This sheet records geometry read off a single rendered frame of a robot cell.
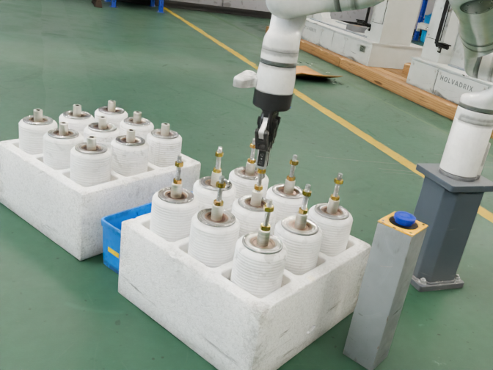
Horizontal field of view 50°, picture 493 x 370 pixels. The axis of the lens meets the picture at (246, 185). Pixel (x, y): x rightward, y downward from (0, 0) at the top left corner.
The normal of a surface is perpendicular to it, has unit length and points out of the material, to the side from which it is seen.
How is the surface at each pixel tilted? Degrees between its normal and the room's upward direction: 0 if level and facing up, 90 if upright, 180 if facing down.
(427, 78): 90
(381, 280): 90
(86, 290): 0
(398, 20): 90
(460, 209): 90
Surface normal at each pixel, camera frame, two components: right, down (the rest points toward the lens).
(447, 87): -0.93, 0.01
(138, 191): 0.76, 0.35
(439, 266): 0.33, 0.41
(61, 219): -0.64, 0.22
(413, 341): 0.14, -0.91
